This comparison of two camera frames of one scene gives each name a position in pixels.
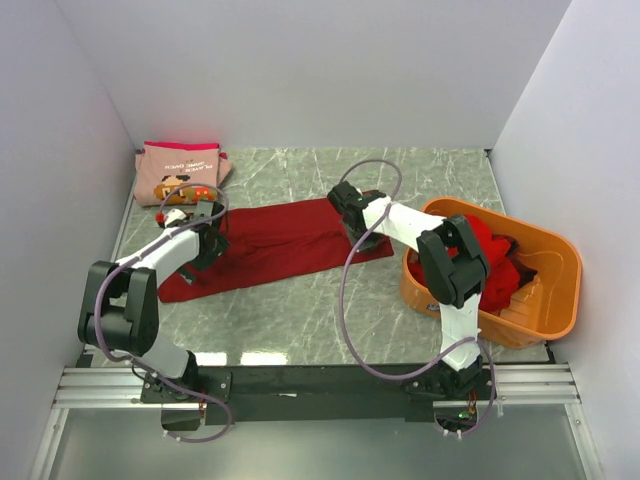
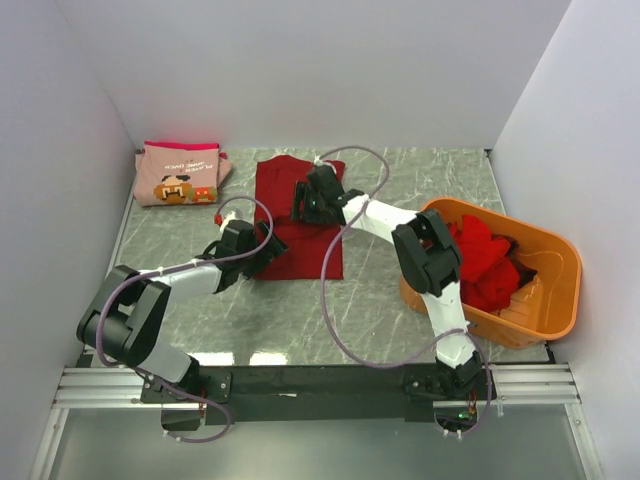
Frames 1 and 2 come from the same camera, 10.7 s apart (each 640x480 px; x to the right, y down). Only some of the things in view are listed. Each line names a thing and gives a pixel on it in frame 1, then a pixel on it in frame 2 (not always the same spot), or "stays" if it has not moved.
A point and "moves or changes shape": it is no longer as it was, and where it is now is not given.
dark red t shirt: [276, 241] moves or changes shape
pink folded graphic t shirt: [158, 166] stays
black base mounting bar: [281, 395] stays
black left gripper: [222, 245] -> [276, 247]
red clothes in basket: [508, 264] stays
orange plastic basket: [551, 309] stays
